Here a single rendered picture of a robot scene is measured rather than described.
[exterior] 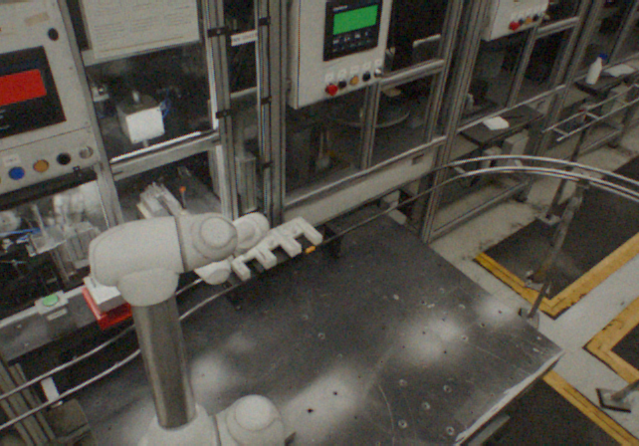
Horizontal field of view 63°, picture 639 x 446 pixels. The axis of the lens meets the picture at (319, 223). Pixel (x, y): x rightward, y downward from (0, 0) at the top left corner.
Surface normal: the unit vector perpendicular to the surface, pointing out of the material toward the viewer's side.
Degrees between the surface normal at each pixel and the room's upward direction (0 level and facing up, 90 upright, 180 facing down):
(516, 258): 0
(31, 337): 0
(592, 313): 0
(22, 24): 90
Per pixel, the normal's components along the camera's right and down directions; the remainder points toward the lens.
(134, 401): 0.04, -0.76
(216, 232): 0.40, -0.19
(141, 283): 0.28, 0.46
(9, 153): 0.61, 0.54
